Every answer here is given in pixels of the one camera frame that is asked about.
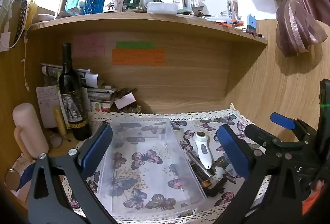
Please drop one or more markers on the white handwritten note paper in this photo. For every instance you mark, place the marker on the white handwritten note paper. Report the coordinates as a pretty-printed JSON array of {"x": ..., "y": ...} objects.
[{"x": 46, "y": 105}]

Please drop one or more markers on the pink sticky note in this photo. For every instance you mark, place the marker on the pink sticky note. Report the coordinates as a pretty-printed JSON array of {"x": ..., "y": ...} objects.
[{"x": 89, "y": 45}]

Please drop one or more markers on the orange sticky note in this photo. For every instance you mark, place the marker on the orange sticky note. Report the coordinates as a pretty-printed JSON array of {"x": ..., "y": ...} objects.
[{"x": 138, "y": 57}]

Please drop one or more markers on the black and gold lipstick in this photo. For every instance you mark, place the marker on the black and gold lipstick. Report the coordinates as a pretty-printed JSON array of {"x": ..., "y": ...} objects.
[{"x": 203, "y": 179}]

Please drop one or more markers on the lace ribbon roll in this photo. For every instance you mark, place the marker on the lace ribbon roll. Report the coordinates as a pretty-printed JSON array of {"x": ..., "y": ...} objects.
[{"x": 22, "y": 15}]

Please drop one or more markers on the blue small box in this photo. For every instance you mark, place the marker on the blue small box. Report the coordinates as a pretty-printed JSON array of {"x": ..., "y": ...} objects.
[{"x": 251, "y": 23}]

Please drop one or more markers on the clear plastic storage box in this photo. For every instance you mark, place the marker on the clear plastic storage box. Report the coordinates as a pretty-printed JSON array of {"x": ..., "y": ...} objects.
[{"x": 144, "y": 175}]

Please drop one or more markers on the green sticky note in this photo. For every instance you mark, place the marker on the green sticky note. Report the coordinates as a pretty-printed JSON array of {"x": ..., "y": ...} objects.
[{"x": 134, "y": 45}]

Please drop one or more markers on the person's right hand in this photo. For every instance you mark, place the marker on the person's right hand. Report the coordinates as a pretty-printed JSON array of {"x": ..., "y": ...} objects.
[{"x": 318, "y": 186}]

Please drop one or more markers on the white round container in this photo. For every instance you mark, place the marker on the white round container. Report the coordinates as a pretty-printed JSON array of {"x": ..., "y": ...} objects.
[{"x": 162, "y": 8}]

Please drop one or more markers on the pale pink sticky note pad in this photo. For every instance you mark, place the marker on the pale pink sticky note pad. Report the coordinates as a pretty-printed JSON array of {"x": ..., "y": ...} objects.
[{"x": 125, "y": 100}]

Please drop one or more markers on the tall glass jar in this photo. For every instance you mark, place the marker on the tall glass jar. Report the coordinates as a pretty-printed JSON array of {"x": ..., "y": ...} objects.
[{"x": 232, "y": 7}]

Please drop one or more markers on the stack of booklets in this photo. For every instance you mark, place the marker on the stack of booklets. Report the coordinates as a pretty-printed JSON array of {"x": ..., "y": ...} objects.
[{"x": 100, "y": 96}]

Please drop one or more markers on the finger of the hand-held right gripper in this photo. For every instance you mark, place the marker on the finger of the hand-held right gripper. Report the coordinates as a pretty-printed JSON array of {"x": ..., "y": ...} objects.
[
  {"x": 282, "y": 121},
  {"x": 263, "y": 137}
]

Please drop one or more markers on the pale cylindrical device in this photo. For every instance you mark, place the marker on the pale cylindrical device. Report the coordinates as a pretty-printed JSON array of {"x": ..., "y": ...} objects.
[{"x": 28, "y": 126}]

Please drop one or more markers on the fruit sticker sheet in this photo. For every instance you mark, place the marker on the fruit sticker sheet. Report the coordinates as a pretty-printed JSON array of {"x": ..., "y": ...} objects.
[{"x": 99, "y": 107}]

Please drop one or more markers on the butterfly print lace cloth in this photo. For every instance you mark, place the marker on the butterfly print lace cloth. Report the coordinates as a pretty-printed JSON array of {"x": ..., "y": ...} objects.
[{"x": 190, "y": 121}]

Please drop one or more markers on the blue flat object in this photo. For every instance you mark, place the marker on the blue flat object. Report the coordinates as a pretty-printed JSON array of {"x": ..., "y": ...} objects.
[{"x": 25, "y": 177}]

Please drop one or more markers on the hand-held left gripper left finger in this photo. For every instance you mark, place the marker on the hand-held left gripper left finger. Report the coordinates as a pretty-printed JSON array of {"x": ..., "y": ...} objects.
[{"x": 99, "y": 146}]

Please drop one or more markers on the cardboard tube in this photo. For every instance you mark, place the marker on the cardboard tube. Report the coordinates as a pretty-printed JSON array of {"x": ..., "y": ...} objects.
[{"x": 60, "y": 7}]

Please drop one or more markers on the yellow lip balm tube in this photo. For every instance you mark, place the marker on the yellow lip balm tube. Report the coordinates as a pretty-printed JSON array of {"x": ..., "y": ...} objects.
[{"x": 59, "y": 121}]

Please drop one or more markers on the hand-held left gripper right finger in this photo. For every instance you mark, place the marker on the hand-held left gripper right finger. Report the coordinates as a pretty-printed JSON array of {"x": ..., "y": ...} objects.
[{"x": 232, "y": 149}]

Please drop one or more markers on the small round mirror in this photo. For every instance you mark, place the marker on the small round mirror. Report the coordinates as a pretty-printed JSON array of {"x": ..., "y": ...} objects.
[{"x": 12, "y": 179}]

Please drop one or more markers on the pile of brown trinkets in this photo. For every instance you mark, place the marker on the pile of brown trinkets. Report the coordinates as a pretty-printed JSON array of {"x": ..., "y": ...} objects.
[{"x": 134, "y": 108}]

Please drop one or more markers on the silver metal tube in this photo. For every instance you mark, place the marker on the silver metal tube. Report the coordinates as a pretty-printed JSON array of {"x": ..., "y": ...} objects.
[{"x": 195, "y": 160}]

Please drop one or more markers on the white handheld facial device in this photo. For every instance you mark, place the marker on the white handheld facial device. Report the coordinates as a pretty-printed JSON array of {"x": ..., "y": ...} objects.
[{"x": 203, "y": 151}]

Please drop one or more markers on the dark wine bottle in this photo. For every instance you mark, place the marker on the dark wine bottle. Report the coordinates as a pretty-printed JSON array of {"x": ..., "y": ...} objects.
[{"x": 73, "y": 100}]

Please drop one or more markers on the wooden shelf unit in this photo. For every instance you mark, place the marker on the wooden shelf unit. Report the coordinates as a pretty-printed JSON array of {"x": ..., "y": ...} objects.
[{"x": 144, "y": 21}]

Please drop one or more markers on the mauve curtain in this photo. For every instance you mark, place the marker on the mauve curtain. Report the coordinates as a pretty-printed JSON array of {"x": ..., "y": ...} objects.
[{"x": 296, "y": 20}]

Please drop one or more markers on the rolled printed papers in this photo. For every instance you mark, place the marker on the rolled printed papers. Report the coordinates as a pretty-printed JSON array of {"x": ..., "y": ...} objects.
[{"x": 87, "y": 76}]

